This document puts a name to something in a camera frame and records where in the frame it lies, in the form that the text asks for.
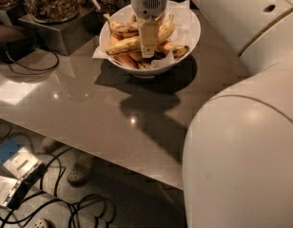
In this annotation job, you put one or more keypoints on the orange banana bottom left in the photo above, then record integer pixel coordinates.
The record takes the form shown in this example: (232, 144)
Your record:
(123, 59)

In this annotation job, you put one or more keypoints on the upper spotted yellow banana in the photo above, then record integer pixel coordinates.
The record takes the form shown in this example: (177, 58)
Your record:
(124, 29)

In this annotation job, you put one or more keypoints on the blue box on floor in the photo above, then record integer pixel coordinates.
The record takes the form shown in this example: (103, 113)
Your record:
(8, 149)

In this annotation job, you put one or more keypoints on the small dark cup with tongs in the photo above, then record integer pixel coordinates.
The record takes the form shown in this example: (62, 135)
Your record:
(103, 7)

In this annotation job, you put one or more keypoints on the dark brown round appliance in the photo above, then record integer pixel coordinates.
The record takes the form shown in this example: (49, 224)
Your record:
(15, 43)

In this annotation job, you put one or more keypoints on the silver electronics box on floor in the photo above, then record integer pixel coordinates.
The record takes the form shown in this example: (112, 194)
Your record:
(25, 170)

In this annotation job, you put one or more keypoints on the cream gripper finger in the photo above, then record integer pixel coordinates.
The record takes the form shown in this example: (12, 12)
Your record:
(148, 34)

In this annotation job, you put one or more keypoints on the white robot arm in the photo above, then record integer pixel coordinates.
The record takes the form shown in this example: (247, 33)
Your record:
(238, 153)

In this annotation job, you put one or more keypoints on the grey metal stand box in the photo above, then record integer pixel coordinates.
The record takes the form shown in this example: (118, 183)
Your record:
(64, 38)

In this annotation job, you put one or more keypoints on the white paper bowl liner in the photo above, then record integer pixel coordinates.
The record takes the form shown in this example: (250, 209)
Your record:
(123, 15)

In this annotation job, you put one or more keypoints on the large front yellow banana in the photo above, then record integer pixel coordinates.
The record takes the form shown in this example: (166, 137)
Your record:
(128, 44)

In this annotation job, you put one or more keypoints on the small dark-tipped banana right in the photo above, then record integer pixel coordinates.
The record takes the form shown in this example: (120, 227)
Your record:
(180, 51)

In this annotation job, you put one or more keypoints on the beige clog shoe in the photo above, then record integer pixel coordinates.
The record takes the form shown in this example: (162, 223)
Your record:
(81, 169)
(50, 145)

